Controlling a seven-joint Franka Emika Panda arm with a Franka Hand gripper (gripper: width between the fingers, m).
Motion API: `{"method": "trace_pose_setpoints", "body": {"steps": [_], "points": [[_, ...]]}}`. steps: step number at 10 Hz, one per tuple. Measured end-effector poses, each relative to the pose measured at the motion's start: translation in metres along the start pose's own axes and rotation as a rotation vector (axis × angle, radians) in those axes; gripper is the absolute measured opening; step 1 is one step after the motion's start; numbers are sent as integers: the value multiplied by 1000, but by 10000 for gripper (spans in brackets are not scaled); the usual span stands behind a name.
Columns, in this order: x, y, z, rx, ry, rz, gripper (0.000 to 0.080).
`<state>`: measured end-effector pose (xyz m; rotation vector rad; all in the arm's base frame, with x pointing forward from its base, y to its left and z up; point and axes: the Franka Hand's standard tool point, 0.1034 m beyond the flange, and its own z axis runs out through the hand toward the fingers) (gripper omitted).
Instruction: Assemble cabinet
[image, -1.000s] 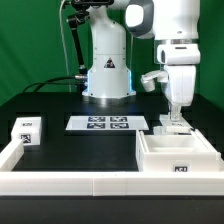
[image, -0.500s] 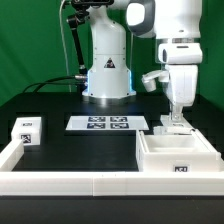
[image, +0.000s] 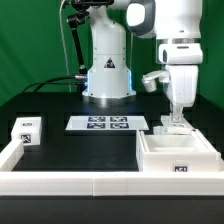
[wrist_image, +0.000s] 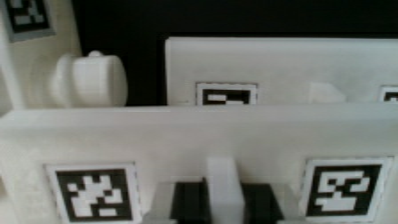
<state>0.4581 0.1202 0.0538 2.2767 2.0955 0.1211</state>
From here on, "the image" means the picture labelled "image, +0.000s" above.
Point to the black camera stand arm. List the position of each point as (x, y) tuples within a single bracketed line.
[(79, 18)]

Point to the white cabinet door panel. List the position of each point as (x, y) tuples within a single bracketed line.
[(171, 130), (173, 124)]

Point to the white U-shaped fence frame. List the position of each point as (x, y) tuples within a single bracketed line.
[(100, 183)]

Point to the white marker base plate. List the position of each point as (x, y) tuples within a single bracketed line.
[(109, 123)]

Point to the white cabinet top block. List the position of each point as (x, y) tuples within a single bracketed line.
[(27, 129)]

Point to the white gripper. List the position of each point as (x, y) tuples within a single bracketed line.
[(181, 63)]

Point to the white cabinet body box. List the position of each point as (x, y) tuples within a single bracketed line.
[(176, 153)]

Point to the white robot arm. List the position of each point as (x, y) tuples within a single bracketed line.
[(174, 24)]

